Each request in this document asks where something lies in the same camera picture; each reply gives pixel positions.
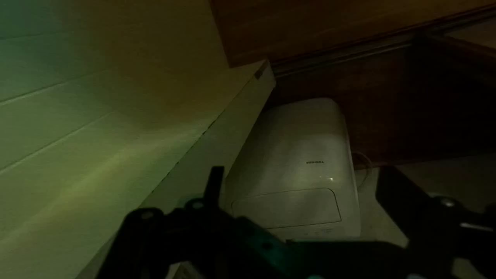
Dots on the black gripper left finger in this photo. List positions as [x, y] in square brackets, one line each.
[214, 186]

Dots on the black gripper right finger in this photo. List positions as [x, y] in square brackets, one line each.
[400, 202]

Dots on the white box-shaped appliance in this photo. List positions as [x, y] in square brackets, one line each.
[299, 171]

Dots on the white panelled closet door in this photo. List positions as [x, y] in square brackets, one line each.
[103, 155]

